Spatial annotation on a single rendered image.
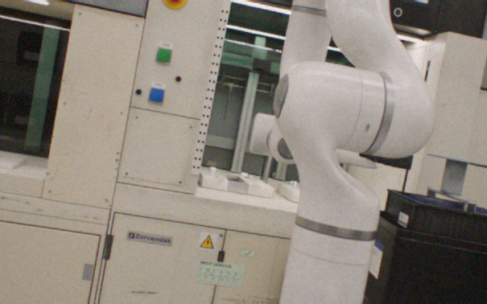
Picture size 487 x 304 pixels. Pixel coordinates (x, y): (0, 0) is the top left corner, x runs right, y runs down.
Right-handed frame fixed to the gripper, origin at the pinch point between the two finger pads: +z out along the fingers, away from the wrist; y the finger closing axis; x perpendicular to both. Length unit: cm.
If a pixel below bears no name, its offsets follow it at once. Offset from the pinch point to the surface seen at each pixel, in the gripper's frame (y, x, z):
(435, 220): 10.3, -10.2, 6.3
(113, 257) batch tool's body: -26, -37, -59
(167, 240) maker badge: -28, -31, -46
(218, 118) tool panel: -119, 3, -40
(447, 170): 0.8, -0.2, 10.3
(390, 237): 10.2, -15.1, -1.6
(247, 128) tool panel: -115, 1, -28
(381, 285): 9.6, -24.7, -1.5
